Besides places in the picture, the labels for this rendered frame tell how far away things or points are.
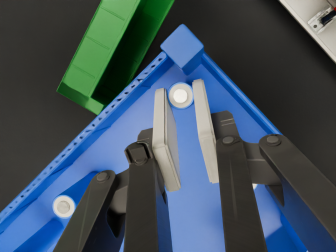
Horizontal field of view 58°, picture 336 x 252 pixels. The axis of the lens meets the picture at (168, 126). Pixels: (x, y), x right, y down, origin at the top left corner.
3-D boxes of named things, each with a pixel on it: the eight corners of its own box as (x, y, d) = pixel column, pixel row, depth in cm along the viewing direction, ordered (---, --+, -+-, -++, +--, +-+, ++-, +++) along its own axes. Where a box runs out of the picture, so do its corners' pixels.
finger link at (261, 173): (220, 169, 13) (293, 156, 12) (209, 113, 17) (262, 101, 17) (226, 195, 14) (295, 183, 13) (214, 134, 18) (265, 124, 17)
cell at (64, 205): (95, 195, 28) (62, 225, 21) (81, 180, 28) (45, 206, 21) (108, 182, 28) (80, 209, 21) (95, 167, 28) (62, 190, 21)
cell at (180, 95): (186, 110, 26) (179, 116, 20) (172, 95, 26) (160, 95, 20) (202, 95, 26) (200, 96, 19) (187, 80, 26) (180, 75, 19)
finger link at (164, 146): (181, 191, 16) (167, 194, 16) (176, 124, 22) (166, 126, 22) (166, 144, 14) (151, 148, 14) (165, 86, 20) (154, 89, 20)
